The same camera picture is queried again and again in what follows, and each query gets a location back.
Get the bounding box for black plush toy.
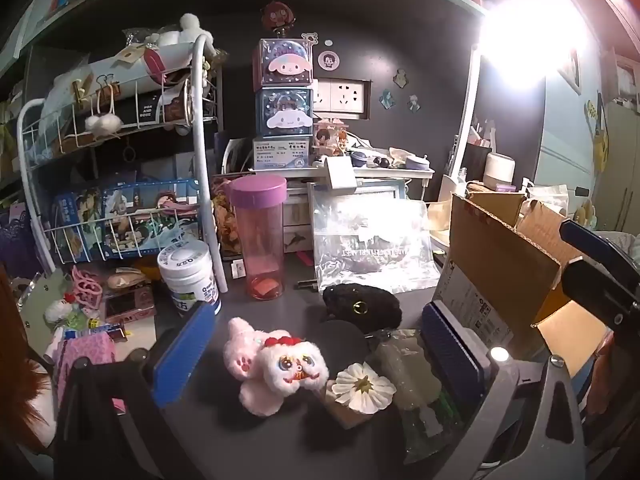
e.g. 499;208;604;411
321;283;403;336

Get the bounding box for black book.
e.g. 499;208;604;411
92;91;166;129

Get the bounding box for pink tumbler with purple lid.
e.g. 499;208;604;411
228;175;288;302

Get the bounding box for cardboard box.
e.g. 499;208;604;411
432;192;611;376

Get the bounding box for white medicine box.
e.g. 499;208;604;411
251;136;311;170

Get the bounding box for pink character box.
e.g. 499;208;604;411
251;37;316;89

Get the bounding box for orange snack bag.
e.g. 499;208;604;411
212;175;242;256

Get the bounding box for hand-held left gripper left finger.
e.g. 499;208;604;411
52;300;218;480

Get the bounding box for white pompoms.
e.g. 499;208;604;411
84;112;123;136

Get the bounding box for white mini drawer unit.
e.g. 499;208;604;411
282;187;313;253

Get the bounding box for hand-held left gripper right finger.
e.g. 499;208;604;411
421;300;586;480

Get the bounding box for pink compact device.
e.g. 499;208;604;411
102;285;156;325

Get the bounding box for person's reddish hair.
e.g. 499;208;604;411
0;260;57;456

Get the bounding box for white desk riser shelf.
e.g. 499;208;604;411
220;162;436;203

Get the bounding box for white cylinder humidifier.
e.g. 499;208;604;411
482;152;516;186

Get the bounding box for white desk lamp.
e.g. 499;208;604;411
440;0;591;186

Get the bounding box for small white plush red bow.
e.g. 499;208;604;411
44;294;76;323

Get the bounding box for white plush doll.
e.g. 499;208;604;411
180;12;216;45

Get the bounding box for tissue pack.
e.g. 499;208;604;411
367;329;468;463

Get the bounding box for pink tissue packet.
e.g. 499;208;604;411
50;332;118;391

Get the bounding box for row of blue illustrated boxes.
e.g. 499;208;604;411
52;180;201;257

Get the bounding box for wall power outlet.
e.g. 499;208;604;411
314;79;372;120

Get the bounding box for white wire rack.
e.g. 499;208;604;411
17;35;228;296

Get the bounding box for pink plush toy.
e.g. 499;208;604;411
222;316;331;416

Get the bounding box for dark red bobble figure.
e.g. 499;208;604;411
261;1;297;39

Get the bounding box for pink hair claw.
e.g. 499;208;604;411
70;266;103;311

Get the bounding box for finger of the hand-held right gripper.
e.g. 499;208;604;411
559;217;640;267
561;256;640;330

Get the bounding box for blue character box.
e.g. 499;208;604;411
255;86;315;138

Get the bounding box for white plastic jar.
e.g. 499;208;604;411
157;240;222;317

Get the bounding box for cream pouch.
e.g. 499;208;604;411
427;200;454;242

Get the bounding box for clear zip bag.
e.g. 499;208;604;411
307;182;441;295

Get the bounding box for miniature house with figurines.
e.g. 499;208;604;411
312;117;352;166

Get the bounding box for grey green board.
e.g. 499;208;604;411
17;272;71;322

